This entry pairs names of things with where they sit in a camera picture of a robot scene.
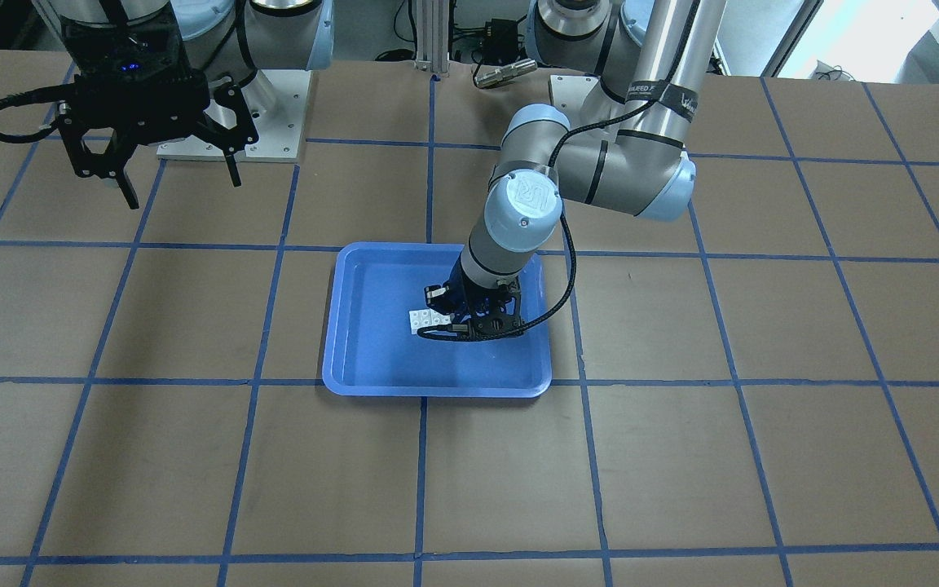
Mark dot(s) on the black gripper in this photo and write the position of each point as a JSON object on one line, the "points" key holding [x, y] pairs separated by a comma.
{"points": [[470, 296]]}

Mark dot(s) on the white block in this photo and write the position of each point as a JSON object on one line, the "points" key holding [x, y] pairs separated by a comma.
{"points": [[414, 319], [440, 321]]}

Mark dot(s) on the aluminium frame post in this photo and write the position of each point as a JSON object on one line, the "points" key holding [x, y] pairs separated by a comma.
{"points": [[432, 36]]}

